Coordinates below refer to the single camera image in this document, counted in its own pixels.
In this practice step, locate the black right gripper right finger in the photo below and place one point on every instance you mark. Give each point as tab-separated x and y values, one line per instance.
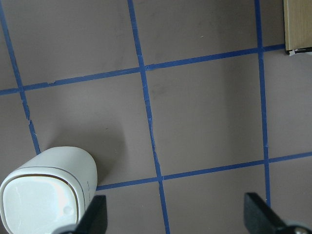
259	218

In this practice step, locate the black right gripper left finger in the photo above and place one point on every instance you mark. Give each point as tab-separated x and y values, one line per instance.
95	220

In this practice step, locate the white trash can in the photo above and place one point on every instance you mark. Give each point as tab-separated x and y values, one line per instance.
50	191

